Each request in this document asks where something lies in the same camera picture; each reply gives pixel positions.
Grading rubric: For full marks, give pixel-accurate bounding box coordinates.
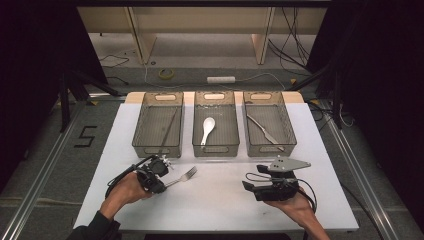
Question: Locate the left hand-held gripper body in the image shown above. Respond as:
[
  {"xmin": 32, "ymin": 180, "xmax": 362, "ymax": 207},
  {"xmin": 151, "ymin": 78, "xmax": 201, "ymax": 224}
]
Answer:
[{"xmin": 134, "ymin": 154, "xmax": 175, "ymax": 192}]

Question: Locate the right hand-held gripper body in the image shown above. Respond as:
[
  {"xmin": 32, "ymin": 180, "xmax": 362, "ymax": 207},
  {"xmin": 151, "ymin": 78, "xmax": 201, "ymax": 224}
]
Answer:
[{"xmin": 254, "ymin": 155, "xmax": 312, "ymax": 202}]

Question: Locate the metal fork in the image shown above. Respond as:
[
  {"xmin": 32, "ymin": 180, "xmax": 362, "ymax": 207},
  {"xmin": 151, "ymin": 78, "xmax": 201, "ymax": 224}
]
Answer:
[{"xmin": 164, "ymin": 165, "xmax": 198, "ymax": 188}]

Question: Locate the metal table knife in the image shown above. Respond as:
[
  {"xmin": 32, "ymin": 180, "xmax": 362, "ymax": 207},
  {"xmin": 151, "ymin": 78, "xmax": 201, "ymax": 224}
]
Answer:
[{"xmin": 246, "ymin": 113, "xmax": 286, "ymax": 152}]

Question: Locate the metal chopstick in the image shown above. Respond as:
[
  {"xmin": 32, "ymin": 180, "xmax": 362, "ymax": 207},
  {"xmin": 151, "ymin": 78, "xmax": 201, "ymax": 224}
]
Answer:
[
  {"xmin": 160, "ymin": 107, "xmax": 180, "ymax": 153},
  {"xmin": 159, "ymin": 107, "xmax": 179, "ymax": 154}
]

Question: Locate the smoky clear plastic bin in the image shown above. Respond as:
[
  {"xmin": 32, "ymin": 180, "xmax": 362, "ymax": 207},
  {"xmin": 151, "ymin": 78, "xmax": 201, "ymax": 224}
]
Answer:
[
  {"xmin": 131, "ymin": 91, "xmax": 185, "ymax": 159},
  {"xmin": 243, "ymin": 91, "xmax": 298, "ymax": 158},
  {"xmin": 192, "ymin": 91, "xmax": 241, "ymax": 158}
]

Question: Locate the white ceramic spoon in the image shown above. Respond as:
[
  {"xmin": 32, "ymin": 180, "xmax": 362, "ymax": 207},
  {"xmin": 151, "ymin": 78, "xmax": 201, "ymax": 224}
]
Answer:
[{"xmin": 200, "ymin": 116, "xmax": 217, "ymax": 147}]

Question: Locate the person's right hand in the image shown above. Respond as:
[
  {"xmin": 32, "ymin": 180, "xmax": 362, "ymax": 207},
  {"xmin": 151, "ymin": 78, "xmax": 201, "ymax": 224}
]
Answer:
[{"xmin": 266, "ymin": 189, "xmax": 319, "ymax": 230}]

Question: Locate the person's left hand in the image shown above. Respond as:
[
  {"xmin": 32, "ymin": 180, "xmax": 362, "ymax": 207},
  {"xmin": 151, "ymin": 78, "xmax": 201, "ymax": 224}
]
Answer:
[{"xmin": 99, "ymin": 171, "xmax": 155, "ymax": 219}]

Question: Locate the black metal stand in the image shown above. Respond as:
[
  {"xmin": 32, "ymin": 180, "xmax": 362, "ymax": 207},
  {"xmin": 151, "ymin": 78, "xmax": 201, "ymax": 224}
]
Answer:
[
  {"xmin": 58, "ymin": 68, "xmax": 123, "ymax": 134},
  {"xmin": 286, "ymin": 63, "xmax": 344, "ymax": 130}
]

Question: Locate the yellow tape roll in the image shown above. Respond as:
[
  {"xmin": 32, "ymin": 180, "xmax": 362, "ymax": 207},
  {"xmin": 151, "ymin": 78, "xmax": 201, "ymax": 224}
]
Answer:
[{"xmin": 157, "ymin": 68, "xmax": 175, "ymax": 81}]

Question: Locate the white power strip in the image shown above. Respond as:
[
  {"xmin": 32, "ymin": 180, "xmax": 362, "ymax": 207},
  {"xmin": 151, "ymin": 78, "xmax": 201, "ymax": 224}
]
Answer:
[{"xmin": 206, "ymin": 76, "xmax": 236, "ymax": 85}]

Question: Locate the black curtain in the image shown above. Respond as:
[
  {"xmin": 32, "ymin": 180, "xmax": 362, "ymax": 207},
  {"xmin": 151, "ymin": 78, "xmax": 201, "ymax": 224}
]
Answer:
[
  {"xmin": 0, "ymin": 0, "xmax": 109, "ymax": 198},
  {"xmin": 306, "ymin": 0, "xmax": 424, "ymax": 231}
]

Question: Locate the light wooden shelf unit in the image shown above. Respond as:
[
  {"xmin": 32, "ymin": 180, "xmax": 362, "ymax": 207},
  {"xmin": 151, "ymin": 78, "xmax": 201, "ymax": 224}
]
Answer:
[{"xmin": 77, "ymin": 6, "xmax": 328, "ymax": 66}]

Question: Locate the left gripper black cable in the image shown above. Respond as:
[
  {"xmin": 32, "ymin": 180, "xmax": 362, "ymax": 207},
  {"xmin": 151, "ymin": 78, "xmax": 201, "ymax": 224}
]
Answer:
[{"xmin": 104, "ymin": 154, "xmax": 158, "ymax": 199}]

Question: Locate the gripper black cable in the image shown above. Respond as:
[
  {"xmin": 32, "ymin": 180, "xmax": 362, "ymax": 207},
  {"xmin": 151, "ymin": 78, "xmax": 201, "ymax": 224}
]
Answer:
[
  {"xmin": 245, "ymin": 172, "xmax": 318, "ymax": 214},
  {"xmin": 104, "ymin": 154, "xmax": 158, "ymax": 199}
]

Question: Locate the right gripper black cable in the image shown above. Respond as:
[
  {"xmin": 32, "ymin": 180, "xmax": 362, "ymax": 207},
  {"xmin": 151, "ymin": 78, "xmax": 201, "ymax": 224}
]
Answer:
[{"xmin": 245, "ymin": 172, "xmax": 318, "ymax": 214}]

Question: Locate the aluminium floor rail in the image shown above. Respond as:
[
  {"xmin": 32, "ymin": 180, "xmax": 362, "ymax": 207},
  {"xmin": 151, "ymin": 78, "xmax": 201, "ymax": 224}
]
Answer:
[
  {"xmin": 319, "ymin": 99, "xmax": 401, "ymax": 240},
  {"xmin": 0, "ymin": 99, "xmax": 88, "ymax": 240}
]

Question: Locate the bundle of black cables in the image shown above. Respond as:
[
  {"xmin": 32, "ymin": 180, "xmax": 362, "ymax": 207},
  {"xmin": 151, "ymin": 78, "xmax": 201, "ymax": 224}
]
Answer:
[{"xmin": 268, "ymin": 6, "xmax": 313, "ymax": 73}]

